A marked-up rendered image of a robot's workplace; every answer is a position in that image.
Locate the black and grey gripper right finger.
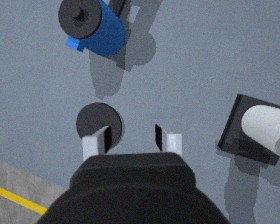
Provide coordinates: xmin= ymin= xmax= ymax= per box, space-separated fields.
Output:
xmin=155 ymin=124 xmax=182 ymax=158

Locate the dark grey round disc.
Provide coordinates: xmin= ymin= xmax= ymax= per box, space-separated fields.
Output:
xmin=76 ymin=102 xmax=122 ymax=146

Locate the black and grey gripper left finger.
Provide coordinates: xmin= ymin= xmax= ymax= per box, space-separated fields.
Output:
xmin=82 ymin=126 xmax=112 ymax=161

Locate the blue and black kettle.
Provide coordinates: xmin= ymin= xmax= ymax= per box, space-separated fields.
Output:
xmin=58 ymin=0 xmax=126 ymax=56

